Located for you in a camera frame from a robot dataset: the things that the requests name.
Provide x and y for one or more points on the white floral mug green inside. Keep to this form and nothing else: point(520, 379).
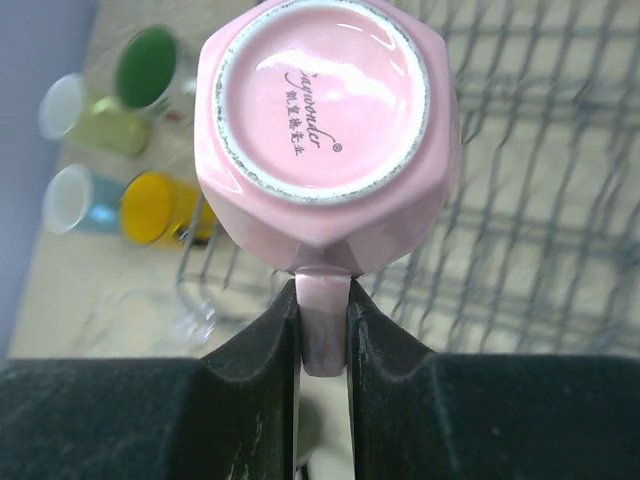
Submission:
point(156, 76)

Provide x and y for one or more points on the yellow mug black handle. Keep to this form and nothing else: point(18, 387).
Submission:
point(156, 208)

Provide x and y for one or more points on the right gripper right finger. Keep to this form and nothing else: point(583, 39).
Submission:
point(419, 414)

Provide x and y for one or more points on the light blue mug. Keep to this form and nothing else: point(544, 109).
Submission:
point(79, 199)

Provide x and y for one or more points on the pale pink faceted mug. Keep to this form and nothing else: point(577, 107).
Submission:
point(327, 140)

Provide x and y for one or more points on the clear glass cup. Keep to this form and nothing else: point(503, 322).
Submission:
point(155, 322)

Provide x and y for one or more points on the grey wire dish rack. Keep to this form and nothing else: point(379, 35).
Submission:
point(538, 248)

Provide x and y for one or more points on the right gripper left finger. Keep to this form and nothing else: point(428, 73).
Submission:
point(231, 414)

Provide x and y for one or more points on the light green faceted mug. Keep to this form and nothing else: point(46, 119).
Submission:
point(74, 111)

